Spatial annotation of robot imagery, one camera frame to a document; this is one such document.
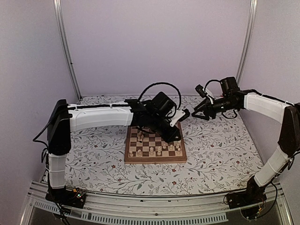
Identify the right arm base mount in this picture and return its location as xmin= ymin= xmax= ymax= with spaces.
xmin=225 ymin=183 xmax=267 ymax=220

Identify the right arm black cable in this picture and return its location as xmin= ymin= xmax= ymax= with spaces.
xmin=203 ymin=79 xmax=222 ymax=94

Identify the right aluminium frame post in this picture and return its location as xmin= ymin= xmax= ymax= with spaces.
xmin=236 ymin=0 xmax=258 ymax=84

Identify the light wooden knight piece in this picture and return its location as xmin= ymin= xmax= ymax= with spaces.
xmin=137 ymin=150 xmax=143 ymax=157

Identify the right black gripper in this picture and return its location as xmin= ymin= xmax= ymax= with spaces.
xmin=192 ymin=97 xmax=237 ymax=121

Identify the light wooden king piece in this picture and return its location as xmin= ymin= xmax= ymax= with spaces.
xmin=149 ymin=147 xmax=155 ymax=157

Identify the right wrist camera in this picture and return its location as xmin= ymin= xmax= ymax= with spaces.
xmin=195 ymin=84 xmax=213 ymax=99

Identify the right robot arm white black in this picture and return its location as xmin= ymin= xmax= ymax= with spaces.
xmin=192 ymin=76 xmax=300 ymax=204

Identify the wooden chess board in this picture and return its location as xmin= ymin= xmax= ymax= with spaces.
xmin=124 ymin=127 xmax=187 ymax=164

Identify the left aluminium frame post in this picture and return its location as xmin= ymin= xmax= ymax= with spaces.
xmin=53 ymin=0 xmax=82 ymax=100

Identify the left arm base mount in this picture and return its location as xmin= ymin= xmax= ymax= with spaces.
xmin=45 ymin=181 xmax=86 ymax=209

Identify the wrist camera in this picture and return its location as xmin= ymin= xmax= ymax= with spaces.
xmin=170 ymin=108 xmax=190 ymax=127
xmin=195 ymin=84 xmax=213 ymax=99

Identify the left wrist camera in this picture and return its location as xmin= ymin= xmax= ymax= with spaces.
xmin=170 ymin=108 xmax=190 ymax=127

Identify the light wooden queen piece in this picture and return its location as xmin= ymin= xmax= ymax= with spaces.
xmin=156 ymin=146 xmax=162 ymax=156

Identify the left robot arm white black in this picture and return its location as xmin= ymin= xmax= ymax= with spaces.
xmin=44 ymin=92 xmax=186 ymax=203

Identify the aluminium front rail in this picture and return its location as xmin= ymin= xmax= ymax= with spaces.
xmin=20 ymin=182 xmax=293 ymax=225

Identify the floral patterned table mat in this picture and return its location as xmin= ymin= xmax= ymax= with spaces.
xmin=42 ymin=95 xmax=267 ymax=196

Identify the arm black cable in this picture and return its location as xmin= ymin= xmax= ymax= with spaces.
xmin=203 ymin=79 xmax=222 ymax=94
xmin=138 ymin=82 xmax=182 ymax=113

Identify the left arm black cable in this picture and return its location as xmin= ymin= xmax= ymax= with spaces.
xmin=138 ymin=82 xmax=182 ymax=113

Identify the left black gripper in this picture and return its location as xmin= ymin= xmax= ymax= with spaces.
xmin=149 ymin=113 xmax=181 ymax=143

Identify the aluminium frame post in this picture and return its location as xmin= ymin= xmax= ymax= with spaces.
xmin=236 ymin=0 xmax=258 ymax=84
xmin=53 ymin=0 xmax=82 ymax=100

